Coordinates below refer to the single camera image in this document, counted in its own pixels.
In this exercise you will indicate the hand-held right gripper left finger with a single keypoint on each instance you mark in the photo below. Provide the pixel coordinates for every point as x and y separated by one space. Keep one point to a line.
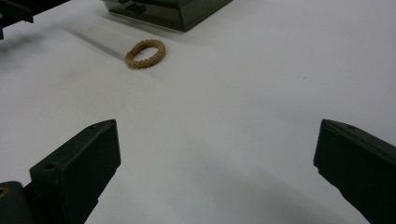
74 174

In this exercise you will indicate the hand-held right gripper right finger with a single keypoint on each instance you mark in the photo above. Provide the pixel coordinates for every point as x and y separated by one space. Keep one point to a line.
358 168

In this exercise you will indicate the dark translucent storage box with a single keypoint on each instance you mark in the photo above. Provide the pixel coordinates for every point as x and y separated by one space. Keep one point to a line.
174 12

